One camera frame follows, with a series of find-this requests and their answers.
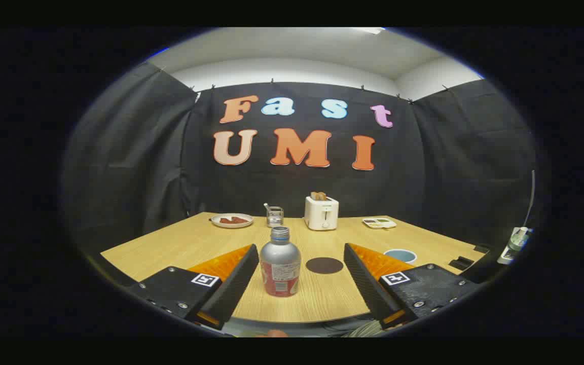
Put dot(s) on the white flat device with buttons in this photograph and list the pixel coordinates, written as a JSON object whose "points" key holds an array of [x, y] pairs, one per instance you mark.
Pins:
{"points": [[378, 223]]}

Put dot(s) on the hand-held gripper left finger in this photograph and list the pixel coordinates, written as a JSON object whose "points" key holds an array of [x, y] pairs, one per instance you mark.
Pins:
{"points": [[236, 289]]}

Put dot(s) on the grey ribbed cloth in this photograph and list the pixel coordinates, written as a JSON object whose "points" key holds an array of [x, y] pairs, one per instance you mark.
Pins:
{"points": [[368, 329]]}

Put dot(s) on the black table clamp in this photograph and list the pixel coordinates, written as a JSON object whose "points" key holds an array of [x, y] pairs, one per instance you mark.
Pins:
{"points": [[482, 249], [461, 263]]}

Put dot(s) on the white plate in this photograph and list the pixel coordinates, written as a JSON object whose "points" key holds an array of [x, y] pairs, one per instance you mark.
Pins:
{"points": [[216, 221]]}

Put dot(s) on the toast slices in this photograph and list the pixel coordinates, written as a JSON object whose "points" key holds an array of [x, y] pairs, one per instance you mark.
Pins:
{"points": [[318, 195]]}

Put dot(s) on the white power strip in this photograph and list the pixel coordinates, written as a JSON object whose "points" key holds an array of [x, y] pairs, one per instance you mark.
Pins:
{"points": [[515, 246]]}

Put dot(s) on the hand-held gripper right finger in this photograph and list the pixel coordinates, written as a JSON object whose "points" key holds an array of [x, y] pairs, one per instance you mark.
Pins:
{"points": [[368, 289]]}

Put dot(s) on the dark round coaster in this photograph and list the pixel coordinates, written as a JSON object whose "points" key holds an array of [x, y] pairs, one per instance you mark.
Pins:
{"points": [[324, 265]]}

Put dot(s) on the silver bottle with red label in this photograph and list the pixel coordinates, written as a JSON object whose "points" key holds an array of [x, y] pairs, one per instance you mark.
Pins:
{"points": [[280, 258]]}

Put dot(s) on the wooden table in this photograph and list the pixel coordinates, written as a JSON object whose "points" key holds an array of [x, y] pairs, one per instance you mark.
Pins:
{"points": [[195, 243]]}

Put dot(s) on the white toaster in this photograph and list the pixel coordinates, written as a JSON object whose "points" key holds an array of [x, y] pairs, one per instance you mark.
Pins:
{"points": [[321, 215]]}

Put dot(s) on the white cup with blue inside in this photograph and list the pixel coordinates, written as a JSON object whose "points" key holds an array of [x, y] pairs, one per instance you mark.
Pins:
{"points": [[400, 255]]}

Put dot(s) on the red food pieces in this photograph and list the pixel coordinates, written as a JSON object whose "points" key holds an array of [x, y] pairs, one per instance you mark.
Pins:
{"points": [[233, 220]]}

